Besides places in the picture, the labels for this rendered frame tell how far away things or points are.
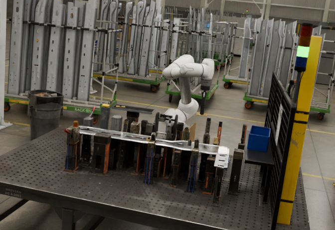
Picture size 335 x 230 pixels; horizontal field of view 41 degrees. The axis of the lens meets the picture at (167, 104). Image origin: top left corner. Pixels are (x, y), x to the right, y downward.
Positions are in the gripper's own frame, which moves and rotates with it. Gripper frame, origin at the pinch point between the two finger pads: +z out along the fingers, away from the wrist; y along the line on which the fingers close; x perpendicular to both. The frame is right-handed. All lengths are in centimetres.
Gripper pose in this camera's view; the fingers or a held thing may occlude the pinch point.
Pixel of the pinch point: (202, 109)
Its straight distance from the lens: 358.7
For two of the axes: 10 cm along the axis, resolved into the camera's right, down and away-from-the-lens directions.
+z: -1.1, 9.7, 2.0
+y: -1.4, 1.9, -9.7
